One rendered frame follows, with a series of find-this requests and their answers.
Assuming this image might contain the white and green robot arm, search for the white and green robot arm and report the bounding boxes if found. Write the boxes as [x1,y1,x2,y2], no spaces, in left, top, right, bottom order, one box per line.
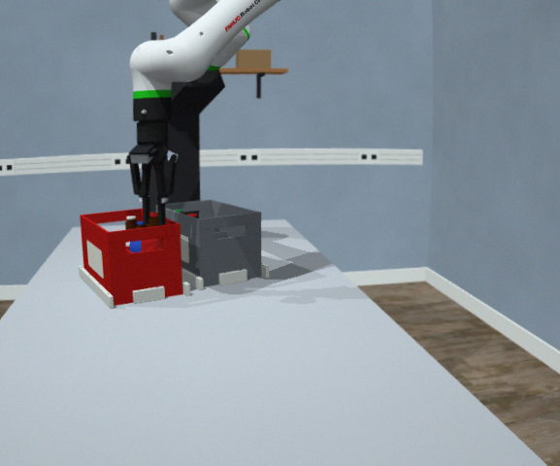
[130,0,279,122]

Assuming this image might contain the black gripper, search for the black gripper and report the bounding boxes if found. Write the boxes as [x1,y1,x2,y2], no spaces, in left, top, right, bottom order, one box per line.
[127,121,180,225]

